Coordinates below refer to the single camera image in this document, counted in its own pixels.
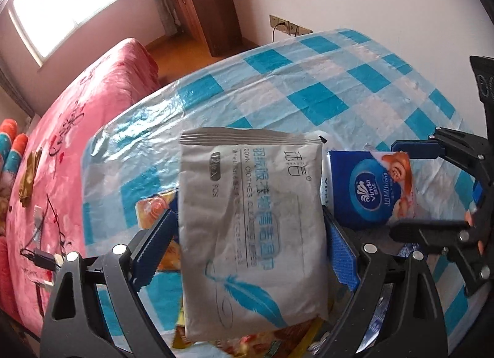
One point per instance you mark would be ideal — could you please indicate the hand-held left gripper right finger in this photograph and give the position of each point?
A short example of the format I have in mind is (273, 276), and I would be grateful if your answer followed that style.
(343, 254)

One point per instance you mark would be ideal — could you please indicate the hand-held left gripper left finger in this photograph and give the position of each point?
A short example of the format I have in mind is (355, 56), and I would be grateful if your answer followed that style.
(154, 250)

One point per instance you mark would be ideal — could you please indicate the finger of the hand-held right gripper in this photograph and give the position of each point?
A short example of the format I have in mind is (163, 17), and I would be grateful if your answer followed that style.
(415, 147)
(424, 231)

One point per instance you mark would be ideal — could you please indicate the blue tissue pack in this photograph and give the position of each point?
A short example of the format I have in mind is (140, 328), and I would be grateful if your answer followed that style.
(359, 192)

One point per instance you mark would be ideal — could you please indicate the grey wipes packet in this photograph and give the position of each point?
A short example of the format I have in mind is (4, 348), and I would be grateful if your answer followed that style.
(247, 227)

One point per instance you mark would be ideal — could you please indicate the orange snack packet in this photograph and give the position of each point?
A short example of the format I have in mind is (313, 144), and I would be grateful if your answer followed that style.
(152, 209)

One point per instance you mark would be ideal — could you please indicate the white plug adapter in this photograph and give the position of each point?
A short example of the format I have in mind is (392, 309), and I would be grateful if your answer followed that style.
(58, 260)

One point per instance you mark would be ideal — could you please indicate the blue checkered plastic tablecloth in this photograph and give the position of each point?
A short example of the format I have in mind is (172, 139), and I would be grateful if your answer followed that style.
(328, 84)

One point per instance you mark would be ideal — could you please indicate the black charger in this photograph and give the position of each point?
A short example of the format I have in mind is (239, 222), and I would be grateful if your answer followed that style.
(38, 257)

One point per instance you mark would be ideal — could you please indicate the yellow red snack packet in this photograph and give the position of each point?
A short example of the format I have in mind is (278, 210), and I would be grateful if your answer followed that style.
(270, 344)

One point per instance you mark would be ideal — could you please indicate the gold cloth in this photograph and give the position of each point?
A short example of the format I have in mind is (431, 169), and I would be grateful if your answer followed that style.
(31, 176)

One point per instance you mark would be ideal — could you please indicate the pink folded quilt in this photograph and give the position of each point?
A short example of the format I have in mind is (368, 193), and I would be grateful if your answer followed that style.
(4, 265)

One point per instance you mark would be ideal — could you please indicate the pink bed blanket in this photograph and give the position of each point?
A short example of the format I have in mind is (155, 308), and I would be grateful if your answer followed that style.
(85, 103)

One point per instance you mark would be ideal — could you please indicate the orange teal pillow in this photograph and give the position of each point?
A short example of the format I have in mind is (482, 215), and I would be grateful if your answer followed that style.
(17, 151)
(7, 132)

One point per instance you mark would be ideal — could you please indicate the brown wooden cabinet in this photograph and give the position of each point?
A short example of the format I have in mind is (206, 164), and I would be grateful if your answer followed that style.
(204, 7)

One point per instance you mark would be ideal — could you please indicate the window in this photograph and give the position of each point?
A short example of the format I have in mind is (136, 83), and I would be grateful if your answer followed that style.
(65, 3)

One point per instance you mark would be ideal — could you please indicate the wall socket strip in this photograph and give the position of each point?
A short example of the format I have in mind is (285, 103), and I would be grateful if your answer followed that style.
(293, 28)

